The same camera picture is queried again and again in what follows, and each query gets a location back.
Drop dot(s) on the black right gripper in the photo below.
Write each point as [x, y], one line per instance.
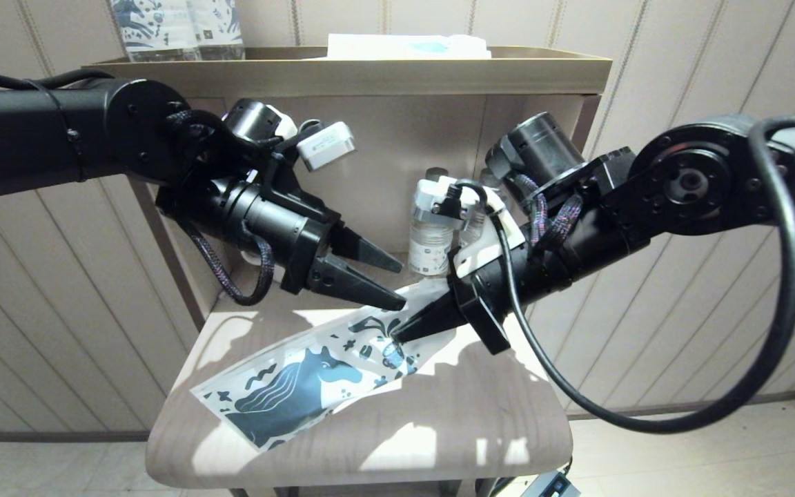
[484, 307]

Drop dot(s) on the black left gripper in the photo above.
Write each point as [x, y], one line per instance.
[311, 241]

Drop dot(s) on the white zip pouch blue horse print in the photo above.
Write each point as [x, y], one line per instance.
[287, 393]

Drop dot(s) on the grey robot base chassis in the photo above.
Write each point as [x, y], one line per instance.
[553, 485]

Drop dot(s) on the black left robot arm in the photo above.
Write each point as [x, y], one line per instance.
[59, 138]

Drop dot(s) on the clear water bottle dotted label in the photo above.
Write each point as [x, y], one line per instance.
[428, 245]

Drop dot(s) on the clear water bottle plain label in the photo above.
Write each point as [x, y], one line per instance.
[472, 231]

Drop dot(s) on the white ribbed mug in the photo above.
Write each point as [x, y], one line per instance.
[251, 257]

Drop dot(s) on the beige wooden shelf unit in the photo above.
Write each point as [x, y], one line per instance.
[439, 428]

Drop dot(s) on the brown shelf tray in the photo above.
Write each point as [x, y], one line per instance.
[439, 77]

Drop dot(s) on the flat white blue packet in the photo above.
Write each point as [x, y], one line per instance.
[397, 48]

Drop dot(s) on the small blue printed white pouch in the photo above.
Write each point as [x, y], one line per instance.
[221, 27]

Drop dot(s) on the large blue printed white pouch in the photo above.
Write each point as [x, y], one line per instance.
[156, 27]

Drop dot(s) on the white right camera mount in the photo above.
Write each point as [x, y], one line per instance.
[491, 252]

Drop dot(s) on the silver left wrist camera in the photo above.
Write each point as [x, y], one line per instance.
[325, 145]

